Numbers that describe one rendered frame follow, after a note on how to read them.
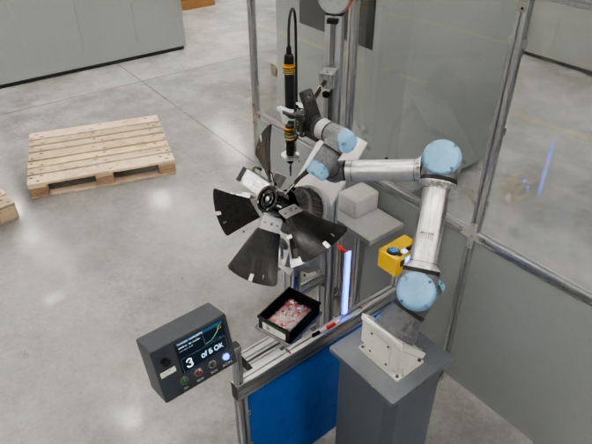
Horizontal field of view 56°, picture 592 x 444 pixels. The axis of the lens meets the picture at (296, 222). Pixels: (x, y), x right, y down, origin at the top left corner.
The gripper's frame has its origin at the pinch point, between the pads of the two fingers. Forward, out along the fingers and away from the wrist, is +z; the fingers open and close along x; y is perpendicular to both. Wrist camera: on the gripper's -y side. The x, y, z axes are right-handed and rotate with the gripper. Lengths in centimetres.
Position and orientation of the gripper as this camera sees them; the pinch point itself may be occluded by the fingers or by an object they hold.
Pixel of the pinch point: (285, 104)
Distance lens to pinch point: 210.4
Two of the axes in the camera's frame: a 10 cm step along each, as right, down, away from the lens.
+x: 7.8, -3.6, 5.1
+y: 0.1, 8.2, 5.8
